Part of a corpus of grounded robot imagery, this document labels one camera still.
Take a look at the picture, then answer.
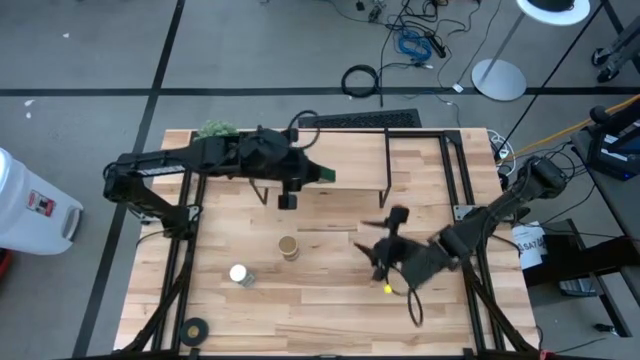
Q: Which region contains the black tape roll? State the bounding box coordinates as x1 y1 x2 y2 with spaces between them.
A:
179 317 210 347

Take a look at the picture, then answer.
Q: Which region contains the yellow cable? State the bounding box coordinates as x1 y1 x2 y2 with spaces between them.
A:
499 94 640 162

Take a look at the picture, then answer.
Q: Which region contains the white plastic bin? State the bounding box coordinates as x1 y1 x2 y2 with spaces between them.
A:
0 147 85 256

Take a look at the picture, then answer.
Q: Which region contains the black metal table frame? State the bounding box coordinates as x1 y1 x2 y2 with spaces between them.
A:
114 127 544 360

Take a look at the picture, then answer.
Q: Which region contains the white outlet strip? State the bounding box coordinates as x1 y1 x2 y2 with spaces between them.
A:
487 129 512 162

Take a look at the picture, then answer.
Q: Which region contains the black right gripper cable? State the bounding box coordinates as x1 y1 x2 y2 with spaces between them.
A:
388 278 426 329

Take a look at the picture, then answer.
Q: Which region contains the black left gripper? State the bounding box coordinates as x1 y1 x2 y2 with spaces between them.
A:
241 127 326 212

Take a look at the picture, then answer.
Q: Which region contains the white labelled bucket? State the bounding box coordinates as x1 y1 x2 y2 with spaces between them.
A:
511 221 549 271

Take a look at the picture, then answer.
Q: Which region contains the black power strip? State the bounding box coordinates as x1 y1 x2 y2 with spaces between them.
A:
423 30 448 60

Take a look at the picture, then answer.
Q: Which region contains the blue coiled cable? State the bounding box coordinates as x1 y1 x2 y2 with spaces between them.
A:
397 29 434 64

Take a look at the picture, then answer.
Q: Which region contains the black wheeled stand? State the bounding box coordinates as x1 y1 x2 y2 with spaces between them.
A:
591 14 640 84

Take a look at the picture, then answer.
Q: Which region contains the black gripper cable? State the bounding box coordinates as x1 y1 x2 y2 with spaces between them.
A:
287 109 321 151
388 278 426 329

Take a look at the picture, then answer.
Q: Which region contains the tan lid brown jar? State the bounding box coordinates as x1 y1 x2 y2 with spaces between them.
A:
277 234 301 262

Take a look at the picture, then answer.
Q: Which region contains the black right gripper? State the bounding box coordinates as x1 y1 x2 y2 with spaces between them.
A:
352 205 460 291

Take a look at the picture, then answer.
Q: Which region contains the white lid seasoning jar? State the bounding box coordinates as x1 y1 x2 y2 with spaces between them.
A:
228 263 257 289

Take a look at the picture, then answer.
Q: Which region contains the black device with blue light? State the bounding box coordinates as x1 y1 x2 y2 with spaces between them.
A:
585 97 640 182

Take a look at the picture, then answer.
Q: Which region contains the grey side table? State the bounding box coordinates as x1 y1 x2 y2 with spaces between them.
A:
569 124 640 306

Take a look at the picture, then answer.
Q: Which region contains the artificial green plant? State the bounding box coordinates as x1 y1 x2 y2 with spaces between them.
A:
197 119 240 140

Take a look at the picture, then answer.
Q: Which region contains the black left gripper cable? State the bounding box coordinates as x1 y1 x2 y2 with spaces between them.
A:
287 109 321 151

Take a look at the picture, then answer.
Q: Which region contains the black keyboard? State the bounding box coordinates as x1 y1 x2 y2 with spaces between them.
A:
298 108 423 129

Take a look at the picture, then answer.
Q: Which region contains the wooden shelf with black legs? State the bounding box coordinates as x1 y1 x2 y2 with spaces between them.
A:
249 127 394 209

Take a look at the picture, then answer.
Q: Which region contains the black coiled cable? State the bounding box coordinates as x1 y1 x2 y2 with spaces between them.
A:
340 63 381 99

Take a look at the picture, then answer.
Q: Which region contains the floor lamp with grey base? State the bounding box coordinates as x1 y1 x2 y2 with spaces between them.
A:
471 0 592 103

